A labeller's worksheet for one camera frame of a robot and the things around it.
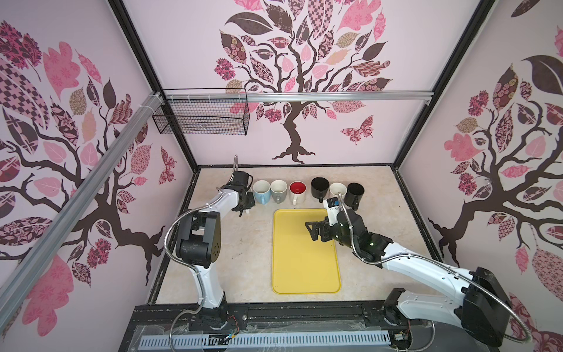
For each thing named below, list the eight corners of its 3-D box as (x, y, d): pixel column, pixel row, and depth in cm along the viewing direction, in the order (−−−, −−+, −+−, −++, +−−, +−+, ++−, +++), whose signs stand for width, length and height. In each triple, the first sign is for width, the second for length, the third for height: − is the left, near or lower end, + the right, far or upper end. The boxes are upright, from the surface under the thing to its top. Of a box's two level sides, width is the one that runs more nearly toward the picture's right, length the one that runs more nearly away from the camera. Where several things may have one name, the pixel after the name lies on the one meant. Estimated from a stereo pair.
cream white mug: (293, 207, 104) (294, 198, 99) (286, 193, 110) (286, 184, 104) (309, 202, 107) (310, 192, 101) (301, 188, 112) (302, 178, 106)
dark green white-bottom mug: (317, 204, 106) (319, 192, 98) (307, 193, 110) (308, 181, 103) (330, 197, 109) (333, 185, 101) (320, 186, 113) (322, 174, 106)
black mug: (346, 212, 103) (350, 201, 96) (342, 194, 110) (346, 182, 102) (362, 212, 103) (367, 201, 95) (357, 194, 110) (362, 182, 102)
